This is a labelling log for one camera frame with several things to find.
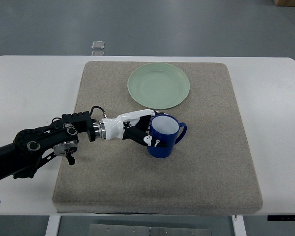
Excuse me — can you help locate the white table leg frame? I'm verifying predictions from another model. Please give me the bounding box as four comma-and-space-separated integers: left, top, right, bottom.
45, 215, 61, 236

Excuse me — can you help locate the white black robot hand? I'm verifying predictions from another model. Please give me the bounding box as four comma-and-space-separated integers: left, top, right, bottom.
97, 109, 168, 148

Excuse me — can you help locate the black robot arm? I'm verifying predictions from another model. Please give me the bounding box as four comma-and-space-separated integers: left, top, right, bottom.
0, 106, 106, 180

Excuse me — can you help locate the black desk control panel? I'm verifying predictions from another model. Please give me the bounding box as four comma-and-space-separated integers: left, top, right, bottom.
267, 215, 295, 222

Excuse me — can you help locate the light green plate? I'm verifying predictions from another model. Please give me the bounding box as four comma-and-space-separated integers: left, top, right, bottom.
127, 62, 190, 110

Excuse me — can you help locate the metal base plate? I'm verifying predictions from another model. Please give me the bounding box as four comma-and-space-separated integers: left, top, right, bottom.
88, 224, 212, 236

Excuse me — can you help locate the cardboard box corner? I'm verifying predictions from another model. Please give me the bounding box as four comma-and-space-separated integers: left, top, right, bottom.
273, 0, 295, 7

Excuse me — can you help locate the blue mug white inside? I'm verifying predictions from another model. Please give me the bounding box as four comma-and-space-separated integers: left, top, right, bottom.
147, 114, 187, 158

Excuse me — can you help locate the beige fabric mat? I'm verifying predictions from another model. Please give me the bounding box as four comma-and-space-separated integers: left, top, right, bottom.
53, 62, 263, 215

